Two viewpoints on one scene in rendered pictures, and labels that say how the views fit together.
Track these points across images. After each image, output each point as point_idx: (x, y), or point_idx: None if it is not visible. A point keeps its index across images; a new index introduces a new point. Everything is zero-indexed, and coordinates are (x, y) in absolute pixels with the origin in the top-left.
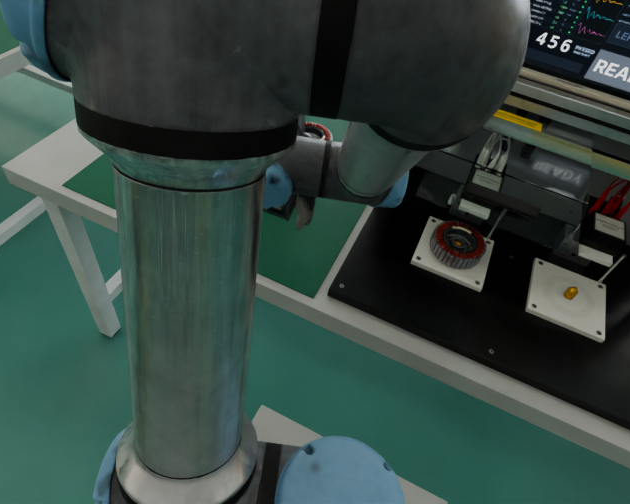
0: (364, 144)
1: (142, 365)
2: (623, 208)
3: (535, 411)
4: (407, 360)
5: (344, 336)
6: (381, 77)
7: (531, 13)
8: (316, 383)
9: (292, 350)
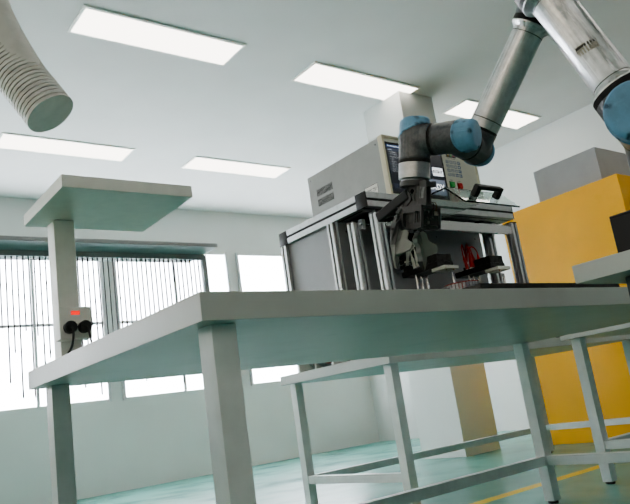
0: (524, 55)
1: (598, 29)
2: (478, 257)
3: (593, 289)
4: (544, 299)
5: (515, 306)
6: None
7: (392, 167)
8: None
9: None
